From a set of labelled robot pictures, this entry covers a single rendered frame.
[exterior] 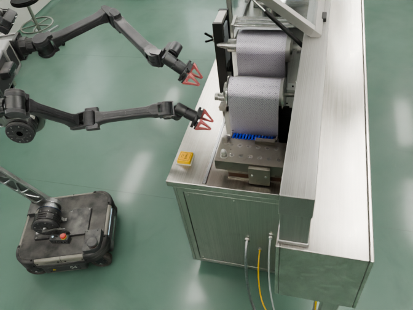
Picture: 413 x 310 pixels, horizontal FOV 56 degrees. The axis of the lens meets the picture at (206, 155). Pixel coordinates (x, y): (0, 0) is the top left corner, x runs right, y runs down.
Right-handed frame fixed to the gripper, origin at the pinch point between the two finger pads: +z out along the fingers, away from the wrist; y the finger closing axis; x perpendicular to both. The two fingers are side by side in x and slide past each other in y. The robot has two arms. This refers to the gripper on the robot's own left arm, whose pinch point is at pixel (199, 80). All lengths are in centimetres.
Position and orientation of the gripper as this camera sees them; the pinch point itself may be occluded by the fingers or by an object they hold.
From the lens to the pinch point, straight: 187.4
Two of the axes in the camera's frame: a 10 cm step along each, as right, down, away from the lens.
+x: 5.3, -4.7, -7.0
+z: 8.2, 5.1, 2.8
